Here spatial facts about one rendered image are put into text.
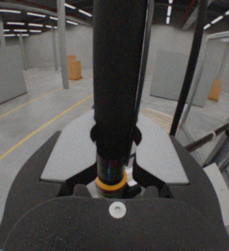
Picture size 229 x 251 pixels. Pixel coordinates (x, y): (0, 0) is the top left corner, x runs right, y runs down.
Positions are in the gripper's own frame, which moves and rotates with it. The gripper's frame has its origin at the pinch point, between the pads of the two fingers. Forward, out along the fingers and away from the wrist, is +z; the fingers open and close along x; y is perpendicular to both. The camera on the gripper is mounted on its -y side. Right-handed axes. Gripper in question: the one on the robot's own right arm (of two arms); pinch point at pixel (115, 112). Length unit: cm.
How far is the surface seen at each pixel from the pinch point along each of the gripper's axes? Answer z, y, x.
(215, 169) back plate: 14, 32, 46
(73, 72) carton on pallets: 765, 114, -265
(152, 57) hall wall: 1157, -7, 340
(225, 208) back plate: -3, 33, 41
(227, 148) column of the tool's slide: 25, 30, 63
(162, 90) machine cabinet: 492, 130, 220
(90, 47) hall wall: 1382, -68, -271
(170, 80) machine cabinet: 484, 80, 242
